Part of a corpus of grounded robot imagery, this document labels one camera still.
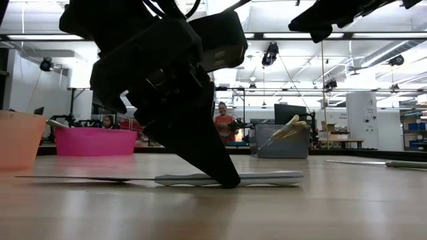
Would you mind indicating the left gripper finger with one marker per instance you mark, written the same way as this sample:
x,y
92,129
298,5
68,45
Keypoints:
x,y
207,153

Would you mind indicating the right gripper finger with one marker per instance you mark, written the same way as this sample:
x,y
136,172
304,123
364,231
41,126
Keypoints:
x,y
313,23

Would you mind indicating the blue-patterned fork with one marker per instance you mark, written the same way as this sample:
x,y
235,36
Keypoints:
x,y
267,178

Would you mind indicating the orange translucent plastic bin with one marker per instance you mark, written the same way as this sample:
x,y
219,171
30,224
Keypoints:
x,y
20,140

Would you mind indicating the black background robot arm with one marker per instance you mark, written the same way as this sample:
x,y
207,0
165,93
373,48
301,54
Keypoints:
x,y
51,133

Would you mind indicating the person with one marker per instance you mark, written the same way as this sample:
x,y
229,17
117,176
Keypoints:
x,y
108,121
225,123

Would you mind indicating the black ceiling spotlight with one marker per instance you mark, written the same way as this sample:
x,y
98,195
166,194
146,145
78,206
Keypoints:
x,y
269,55
331,84
397,60
46,65

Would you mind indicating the red storage box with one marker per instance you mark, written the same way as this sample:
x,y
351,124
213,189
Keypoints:
x,y
128,125

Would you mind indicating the grey translucent plastic bin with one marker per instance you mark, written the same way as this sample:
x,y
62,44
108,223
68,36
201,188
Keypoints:
x,y
283,148

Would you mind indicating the black computer monitor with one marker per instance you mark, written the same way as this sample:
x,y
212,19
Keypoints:
x,y
283,113
40,111

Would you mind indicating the white square pillar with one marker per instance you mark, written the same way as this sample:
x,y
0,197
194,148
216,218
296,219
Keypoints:
x,y
362,133
80,78

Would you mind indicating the reddish pink plastic bin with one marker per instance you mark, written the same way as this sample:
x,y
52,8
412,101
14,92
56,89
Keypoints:
x,y
96,141

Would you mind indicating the cardboard box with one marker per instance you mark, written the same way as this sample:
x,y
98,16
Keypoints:
x,y
332,127

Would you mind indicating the wooden background table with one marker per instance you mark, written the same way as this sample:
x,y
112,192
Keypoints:
x,y
340,140

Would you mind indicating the storage shelf with blue bins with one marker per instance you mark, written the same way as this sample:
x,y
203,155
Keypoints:
x,y
417,126

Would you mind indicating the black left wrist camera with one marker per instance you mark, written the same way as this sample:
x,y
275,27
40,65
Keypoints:
x,y
223,36

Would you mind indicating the black metal rig frame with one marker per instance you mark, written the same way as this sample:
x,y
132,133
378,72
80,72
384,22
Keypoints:
x,y
71,106

